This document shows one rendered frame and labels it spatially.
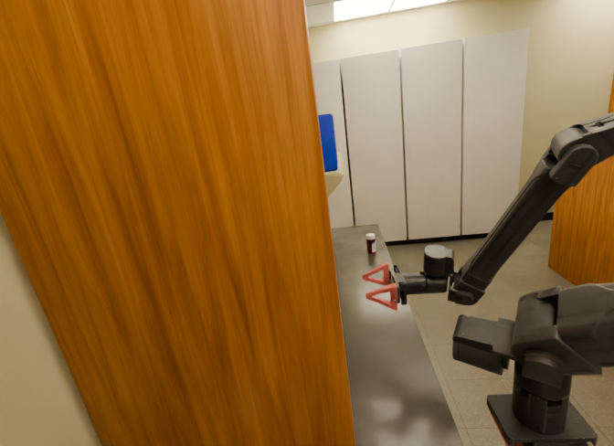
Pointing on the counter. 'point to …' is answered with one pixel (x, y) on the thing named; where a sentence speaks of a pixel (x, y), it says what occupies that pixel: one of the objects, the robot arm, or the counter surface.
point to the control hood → (333, 176)
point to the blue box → (328, 142)
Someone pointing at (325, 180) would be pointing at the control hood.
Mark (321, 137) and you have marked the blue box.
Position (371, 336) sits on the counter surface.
